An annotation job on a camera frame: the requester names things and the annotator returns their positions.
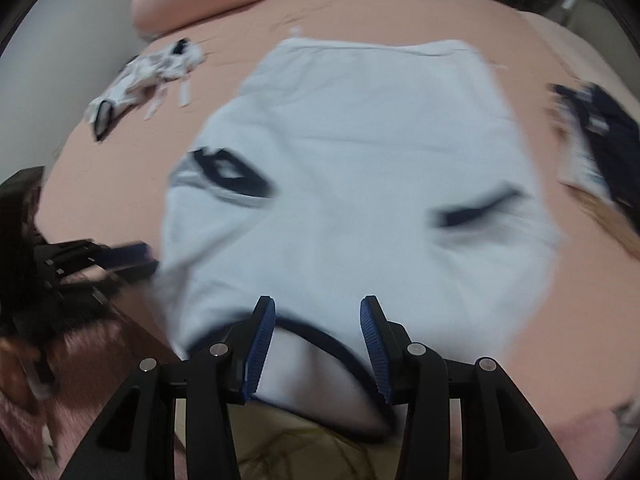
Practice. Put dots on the small white navy garment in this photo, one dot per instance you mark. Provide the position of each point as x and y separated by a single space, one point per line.
145 80

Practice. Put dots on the folded navy garment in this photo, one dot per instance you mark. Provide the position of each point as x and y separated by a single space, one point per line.
613 136

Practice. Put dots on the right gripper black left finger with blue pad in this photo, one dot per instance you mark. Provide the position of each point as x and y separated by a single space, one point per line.
134 435

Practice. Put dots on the folded tan garment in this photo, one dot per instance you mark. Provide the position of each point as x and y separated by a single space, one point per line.
609 219

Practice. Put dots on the grey padded headboard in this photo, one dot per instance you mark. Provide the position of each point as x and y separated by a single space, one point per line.
592 21

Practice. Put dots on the light pink blanket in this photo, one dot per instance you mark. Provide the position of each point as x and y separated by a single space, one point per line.
583 61

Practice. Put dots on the pink bed sheet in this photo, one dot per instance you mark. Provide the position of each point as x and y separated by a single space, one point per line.
579 353

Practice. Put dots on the white shirt navy trim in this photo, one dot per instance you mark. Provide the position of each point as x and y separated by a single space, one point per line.
342 171

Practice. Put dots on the person pink clothing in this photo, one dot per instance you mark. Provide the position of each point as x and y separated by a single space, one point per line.
90 364

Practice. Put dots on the folded white printed garment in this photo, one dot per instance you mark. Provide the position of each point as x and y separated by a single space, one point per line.
578 168

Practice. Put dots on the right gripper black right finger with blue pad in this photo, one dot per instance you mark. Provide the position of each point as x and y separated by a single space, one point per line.
502 437

